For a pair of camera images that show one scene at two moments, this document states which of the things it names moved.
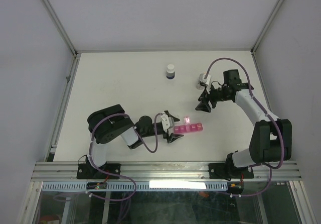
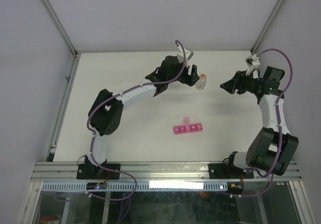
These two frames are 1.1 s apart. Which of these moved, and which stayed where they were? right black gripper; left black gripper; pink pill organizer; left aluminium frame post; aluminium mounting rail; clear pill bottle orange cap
Moved: left black gripper; clear pill bottle orange cap; right black gripper
Stayed: left aluminium frame post; pink pill organizer; aluminium mounting rail
